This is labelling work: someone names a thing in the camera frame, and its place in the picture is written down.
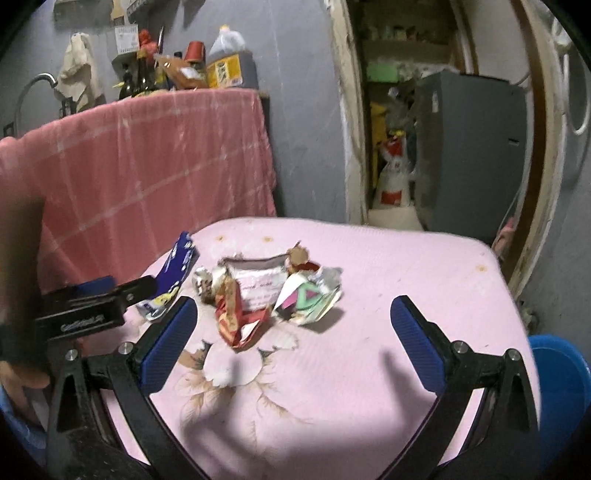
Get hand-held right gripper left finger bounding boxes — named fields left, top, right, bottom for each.
left=46, top=296, right=204, bottom=480

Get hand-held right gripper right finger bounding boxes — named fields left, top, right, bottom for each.
left=379, top=295, right=541, bottom=480

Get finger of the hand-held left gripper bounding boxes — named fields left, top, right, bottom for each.
left=113, top=276, right=158, bottom=306

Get blue snack wrapper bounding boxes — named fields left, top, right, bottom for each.
left=137, top=231, right=200, bottom=321

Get person's left hand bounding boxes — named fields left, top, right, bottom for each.
left=0, top=360, right=51, bottom=414

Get small silver crumpled wrapper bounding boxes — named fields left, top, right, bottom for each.
left=191, top=267, right=219, bottom=305

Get red and gold wrapper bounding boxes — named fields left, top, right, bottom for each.
left=215, top=268, right=273, bottom=352

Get pink floral tablecloth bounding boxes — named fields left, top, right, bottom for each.
left=104, top=217, right=541, bottom=480

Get silver foil bag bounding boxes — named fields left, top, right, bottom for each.
left=219, top=254, right=293, bottom=315

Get white crumpled printed paper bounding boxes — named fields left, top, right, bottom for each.
left=272, top=267, right=345, bottom=326

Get pink checked cloth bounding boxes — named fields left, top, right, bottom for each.
left=0, top=88, right=278, bottom=296

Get blue plastic basin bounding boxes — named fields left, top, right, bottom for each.
left=527, top=334, right=591, bottom=474

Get white and red sack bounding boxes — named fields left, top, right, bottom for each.
left=376, top=134, right=415, bottom=209

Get grey refrigerator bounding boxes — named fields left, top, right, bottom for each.
left=412, top=71, right=528, bottom=232

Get dark glass bottles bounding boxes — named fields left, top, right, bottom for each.
left=117, top=59, right=154, bottom=100

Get orange snack bag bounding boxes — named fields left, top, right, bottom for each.
left=154, top=54, right=209, bottom=91

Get beige hanging towel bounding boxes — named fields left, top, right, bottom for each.
left=56, top=32, right=108, bottom=112

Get yellow container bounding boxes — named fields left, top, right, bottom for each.
left=369, top=103, right=389, bottom=149

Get yellow oil jug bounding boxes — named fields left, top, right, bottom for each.
left=205, top=25, right=248, bottom=89

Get green box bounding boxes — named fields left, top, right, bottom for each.
left=366, top=62, right=400, bottom=85

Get white wall calendar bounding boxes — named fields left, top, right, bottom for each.
left=113, top=25, right=140, bottom=57

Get white ring on door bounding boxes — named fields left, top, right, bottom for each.
left=549, top=17, right=591, bottom=136

